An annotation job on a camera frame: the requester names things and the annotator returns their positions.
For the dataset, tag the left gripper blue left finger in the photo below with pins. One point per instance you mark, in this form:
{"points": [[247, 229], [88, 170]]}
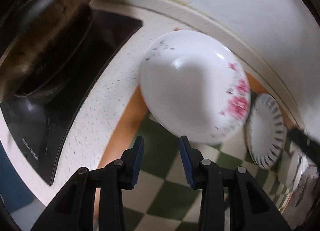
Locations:
{"points": [[137, 155]]}

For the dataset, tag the plain white bowl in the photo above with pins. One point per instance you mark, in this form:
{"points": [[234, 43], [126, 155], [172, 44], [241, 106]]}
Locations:
{"points": [[290, 169]]}

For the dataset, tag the white pink-flower plate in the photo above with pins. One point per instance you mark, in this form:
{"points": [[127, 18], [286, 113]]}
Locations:
{"points": [[195, 86]]}

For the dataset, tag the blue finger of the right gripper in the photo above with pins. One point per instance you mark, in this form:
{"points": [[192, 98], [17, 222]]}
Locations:
{"points": [[305, 143]]}

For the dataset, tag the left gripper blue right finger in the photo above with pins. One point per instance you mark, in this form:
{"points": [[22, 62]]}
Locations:
{"points": [[188, 160]]}

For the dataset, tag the black frying pan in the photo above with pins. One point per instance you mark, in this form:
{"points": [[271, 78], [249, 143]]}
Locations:
{"points": [[27, 32]]}

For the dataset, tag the black induction cooktop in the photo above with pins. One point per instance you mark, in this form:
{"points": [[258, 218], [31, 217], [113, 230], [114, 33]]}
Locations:
{"points": [[41, 112]]}

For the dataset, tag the blue leaf pattern plate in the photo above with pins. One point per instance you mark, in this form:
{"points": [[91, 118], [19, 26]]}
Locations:
{"points": [[265, 131]]}

